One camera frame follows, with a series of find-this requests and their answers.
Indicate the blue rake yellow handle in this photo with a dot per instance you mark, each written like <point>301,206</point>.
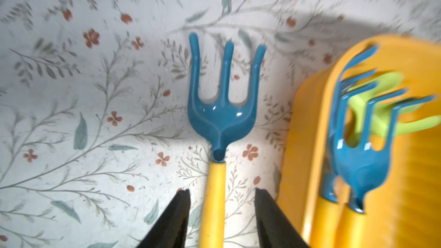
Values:
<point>363,168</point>
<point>327,209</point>

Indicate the lime green hand fork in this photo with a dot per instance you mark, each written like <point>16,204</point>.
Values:
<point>382,111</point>

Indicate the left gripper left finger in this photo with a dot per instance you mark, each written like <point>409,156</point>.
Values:
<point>170,230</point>

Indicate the yellow storage box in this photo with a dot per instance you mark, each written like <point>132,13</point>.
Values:
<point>405,212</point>

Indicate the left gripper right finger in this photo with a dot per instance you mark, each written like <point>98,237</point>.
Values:
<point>273,227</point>

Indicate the blue fork yellow handle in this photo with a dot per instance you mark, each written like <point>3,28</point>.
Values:
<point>220,123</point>

